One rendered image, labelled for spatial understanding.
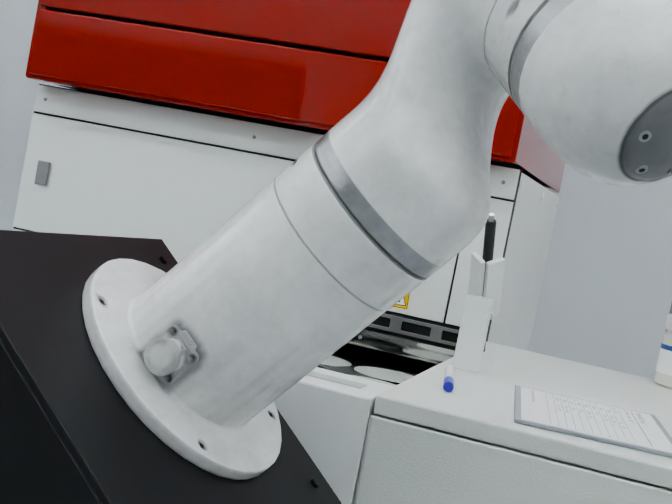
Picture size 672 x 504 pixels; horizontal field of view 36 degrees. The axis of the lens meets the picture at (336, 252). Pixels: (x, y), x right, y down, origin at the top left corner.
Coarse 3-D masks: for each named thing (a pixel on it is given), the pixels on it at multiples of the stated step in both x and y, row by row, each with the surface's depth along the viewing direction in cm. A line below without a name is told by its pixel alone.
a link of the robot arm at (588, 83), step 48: (576, 0) 60; (624, 0) 59; (528, 48) 62; (576, 48) 59; (624, 48) 57; (528, 96) 63; (576, 96) 59; (624, 96) 57; (576, 144) 60; (624, 144) 59
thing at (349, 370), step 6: (348, 360) 151; (354, 360) 152; (318, 366) 141; (324, 366) 142; (330, 366) 143; (336, 366) 144; (342, 366) 145; (348, 366) 146; (354, 366) 147; (372, 366) 150; (378, 366) 151; (342, 372) 140; (348, 372) 141; (354, 372) 142; (402, 372) 150; (408, 372) 151; (396, 384) 138
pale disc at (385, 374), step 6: (360, 366) 148; (366, 366) 149; (360, 372) 143; (366, 372) 144; (372, 372) 145; (378, 372) 146; (384, 372) 147; (390, 372) 148; (396, 372) 149; (378, 378) 141; (384, 378) 142; (390, 378) 143; (396, 378) 144; (402, 378) 144; (408, 378) 145
